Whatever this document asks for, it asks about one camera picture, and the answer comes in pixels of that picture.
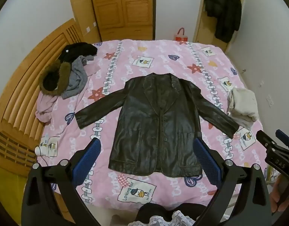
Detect wooden wardrobe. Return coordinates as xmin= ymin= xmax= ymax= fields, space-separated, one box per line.
xmin=67 ymin=0 xmax=157 ymax=43

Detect fur-trimmed dark jacket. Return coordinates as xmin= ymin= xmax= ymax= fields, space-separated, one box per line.
xmin=39 ymin=60 xmax=73 ymax=96

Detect wooden slatted headboard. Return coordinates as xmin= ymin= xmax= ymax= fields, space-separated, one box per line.
xmin=0 ymin=18 xmax=85 ymax=177

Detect white lace cloth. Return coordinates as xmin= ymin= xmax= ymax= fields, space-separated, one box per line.
xmin=129 ymin=211 xmax=197 ymax=226

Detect pink garment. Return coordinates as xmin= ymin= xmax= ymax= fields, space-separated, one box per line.
xmin=36 ymin=61 xmax=101 ymax=123

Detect dark brown leather jacket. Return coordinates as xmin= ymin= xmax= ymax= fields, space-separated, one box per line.
xmin=74 ymin=73 xmax=240 ymax=177

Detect pink printed blanket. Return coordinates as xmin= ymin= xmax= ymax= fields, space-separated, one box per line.
xmin=35 ymin=39 xmax=270 ymax=209

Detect wooden door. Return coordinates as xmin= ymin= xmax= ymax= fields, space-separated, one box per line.
xmin=193 ymin=0 xmax=232 ymax=52

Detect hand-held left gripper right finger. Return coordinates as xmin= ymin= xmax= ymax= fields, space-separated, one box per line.
xmin=193 ymin=137 xmax=272 ymax=226

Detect person's dark clothing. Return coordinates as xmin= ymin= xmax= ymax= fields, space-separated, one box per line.
xmin=135 ymin=202 xmax=206 ymax=226

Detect red gift bag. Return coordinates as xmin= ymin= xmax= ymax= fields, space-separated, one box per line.
xmin=174 ymin=28 xmax=189 ymax=42

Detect white charger with cable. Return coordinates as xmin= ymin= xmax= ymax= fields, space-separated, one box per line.
xmin=34 ymin=145 xmax=57 ymax=189

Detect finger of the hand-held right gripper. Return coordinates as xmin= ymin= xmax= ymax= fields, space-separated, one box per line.
xmin=275 ymin=129 xmax=289 ymax=150
xmin=256 ymin=130 xmax=277 ymax=150

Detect person's right hand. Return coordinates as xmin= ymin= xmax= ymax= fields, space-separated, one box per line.
xmin=269 ymin=176 xmax=289 ymax=214

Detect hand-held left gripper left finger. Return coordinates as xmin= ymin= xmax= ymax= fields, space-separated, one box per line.
xmin=21 ymin=137 xmax=102 ymax=226

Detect black hanging coat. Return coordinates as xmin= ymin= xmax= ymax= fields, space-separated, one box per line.
xmin=204 ymin=0 xmax=242 ymax=43

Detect folded beige clothes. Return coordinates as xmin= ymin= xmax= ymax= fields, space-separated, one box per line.
xmin=226 ymin=88 xmax=258 ymax=130

